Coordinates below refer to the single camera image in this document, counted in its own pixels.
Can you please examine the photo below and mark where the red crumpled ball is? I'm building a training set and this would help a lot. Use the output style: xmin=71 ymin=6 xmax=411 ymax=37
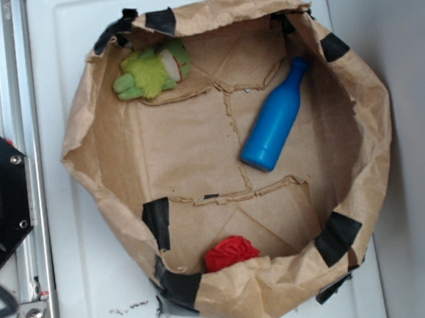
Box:
xmin=204 ymin=235 xmax=261 ymax=272

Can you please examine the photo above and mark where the blue plastic bottle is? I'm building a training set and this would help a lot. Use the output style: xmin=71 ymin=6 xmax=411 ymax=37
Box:
xmin=240 ymin=57 xmax=310 ymax=173

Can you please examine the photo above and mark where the green plush frog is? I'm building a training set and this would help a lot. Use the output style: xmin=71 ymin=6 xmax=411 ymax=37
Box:
xmin=112 ymin=39 xmax=191 ymax=101

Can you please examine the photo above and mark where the aluminium frame rail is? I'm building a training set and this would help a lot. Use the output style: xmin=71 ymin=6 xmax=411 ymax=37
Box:
xmin=0 ymin=0 xmax=59 ymax=318

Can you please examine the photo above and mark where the brown paper bag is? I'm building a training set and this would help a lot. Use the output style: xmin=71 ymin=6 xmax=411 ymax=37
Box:
xmin=62 ymin=0 xmax=392 ymax=318

